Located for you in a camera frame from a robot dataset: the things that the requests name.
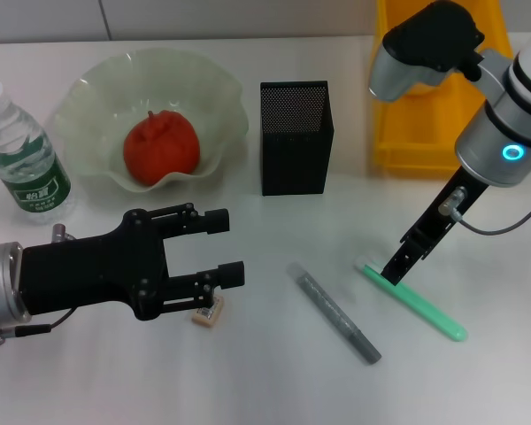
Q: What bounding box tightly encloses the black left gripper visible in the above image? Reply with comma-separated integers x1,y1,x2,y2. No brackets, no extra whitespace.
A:
19,202,247,322

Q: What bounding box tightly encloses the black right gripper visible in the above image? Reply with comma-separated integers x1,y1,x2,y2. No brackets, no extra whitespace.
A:
381,166,488,287

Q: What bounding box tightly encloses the mint green pen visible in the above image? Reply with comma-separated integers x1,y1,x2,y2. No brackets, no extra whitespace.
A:
353,254,469,344

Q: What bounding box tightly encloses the beige eraser with barcode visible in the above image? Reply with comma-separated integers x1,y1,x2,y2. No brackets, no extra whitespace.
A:
190,295,226,328

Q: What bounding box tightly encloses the grey marker pen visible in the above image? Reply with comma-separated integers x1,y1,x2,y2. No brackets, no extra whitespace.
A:
285,260,382,365

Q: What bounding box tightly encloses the clear bottle with green label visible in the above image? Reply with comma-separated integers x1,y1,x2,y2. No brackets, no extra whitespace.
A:
0,79,72,225

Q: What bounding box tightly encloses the black mesh pen holder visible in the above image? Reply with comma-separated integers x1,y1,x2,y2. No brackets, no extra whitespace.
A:
259,80,335,197

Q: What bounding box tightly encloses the wavy green glass fruit plate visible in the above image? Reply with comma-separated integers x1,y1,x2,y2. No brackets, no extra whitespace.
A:
52,47,250,195

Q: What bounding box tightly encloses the yellow plastic bin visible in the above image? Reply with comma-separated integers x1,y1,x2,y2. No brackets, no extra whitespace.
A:
371,0,514,180

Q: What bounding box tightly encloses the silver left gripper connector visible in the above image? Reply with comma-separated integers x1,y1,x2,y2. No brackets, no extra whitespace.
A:
52,223,77,244

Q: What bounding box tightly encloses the grey right wrist cable plug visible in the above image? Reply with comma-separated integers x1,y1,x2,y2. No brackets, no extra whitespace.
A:
440,185,531,236

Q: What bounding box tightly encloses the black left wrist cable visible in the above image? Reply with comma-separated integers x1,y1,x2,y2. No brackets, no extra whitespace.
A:
0,307,79,347

